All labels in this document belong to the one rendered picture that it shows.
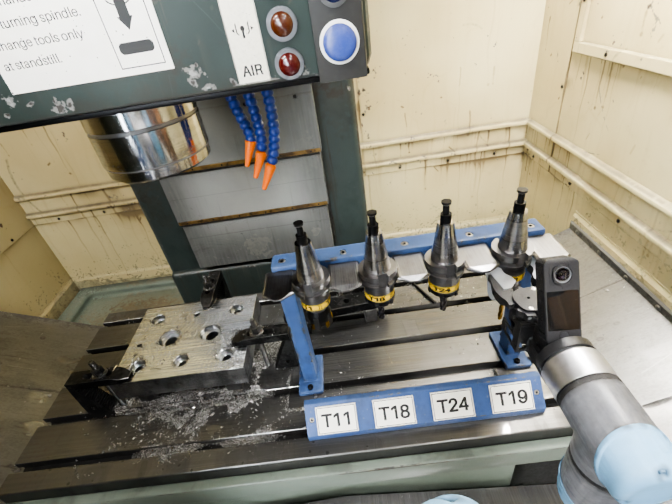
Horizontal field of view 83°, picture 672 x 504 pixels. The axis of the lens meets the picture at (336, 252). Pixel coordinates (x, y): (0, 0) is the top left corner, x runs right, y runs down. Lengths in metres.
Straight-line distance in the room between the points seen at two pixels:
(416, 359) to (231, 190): 0.69
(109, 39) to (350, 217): 0.93
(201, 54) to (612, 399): 0.54
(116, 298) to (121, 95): 1.63
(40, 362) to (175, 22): 1.34
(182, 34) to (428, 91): 1.18
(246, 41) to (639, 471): 0.54
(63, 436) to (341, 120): 0.99
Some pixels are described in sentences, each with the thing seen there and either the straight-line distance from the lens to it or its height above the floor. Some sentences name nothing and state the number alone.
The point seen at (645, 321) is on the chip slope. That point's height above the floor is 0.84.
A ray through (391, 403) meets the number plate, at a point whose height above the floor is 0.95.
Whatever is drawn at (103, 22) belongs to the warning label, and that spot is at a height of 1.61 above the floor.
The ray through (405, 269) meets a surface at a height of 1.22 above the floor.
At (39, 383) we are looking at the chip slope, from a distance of 1.55.
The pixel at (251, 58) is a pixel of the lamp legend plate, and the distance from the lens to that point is 0.40.
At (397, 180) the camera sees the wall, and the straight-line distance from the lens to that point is 1.60.
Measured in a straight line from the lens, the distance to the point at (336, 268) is 0.65.
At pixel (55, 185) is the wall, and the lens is 1.86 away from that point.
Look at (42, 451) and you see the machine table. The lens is 1.09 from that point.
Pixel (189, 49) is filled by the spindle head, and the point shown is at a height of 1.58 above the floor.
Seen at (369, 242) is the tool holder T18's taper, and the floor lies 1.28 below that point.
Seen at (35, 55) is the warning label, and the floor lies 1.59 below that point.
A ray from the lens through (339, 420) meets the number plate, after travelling 0.79.
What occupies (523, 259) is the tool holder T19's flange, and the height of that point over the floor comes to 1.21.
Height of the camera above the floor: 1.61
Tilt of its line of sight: 35 degrees down
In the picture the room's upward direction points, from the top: 10 degrees counter-clockwise
